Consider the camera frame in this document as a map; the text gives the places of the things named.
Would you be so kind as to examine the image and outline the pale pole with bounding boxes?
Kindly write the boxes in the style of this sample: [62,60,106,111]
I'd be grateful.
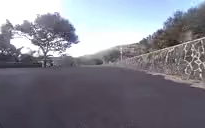
[119,46,124,63]

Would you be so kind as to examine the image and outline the dark grey asphalt road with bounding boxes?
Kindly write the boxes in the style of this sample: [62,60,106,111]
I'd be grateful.
[0,64,205,128]

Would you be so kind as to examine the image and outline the broad-crowned tree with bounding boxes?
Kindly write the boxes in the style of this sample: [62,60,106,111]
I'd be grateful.
[14,12,80,68]

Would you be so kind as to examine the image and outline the pale kerb strip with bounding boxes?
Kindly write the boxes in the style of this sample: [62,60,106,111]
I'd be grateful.
[123,64,205,92]

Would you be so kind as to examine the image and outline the bushes on slope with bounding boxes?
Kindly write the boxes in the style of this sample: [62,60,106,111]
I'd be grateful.
[103,0,205,63]

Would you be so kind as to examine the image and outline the group of dark trees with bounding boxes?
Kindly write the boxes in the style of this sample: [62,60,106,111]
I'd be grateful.
[0,19,24,61]

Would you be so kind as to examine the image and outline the tall stone wall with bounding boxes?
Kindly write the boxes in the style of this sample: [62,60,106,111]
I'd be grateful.
[114,34,205,82]

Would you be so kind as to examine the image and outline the low dark wall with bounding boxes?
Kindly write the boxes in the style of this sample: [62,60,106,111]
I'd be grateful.
[0,59,44,69]

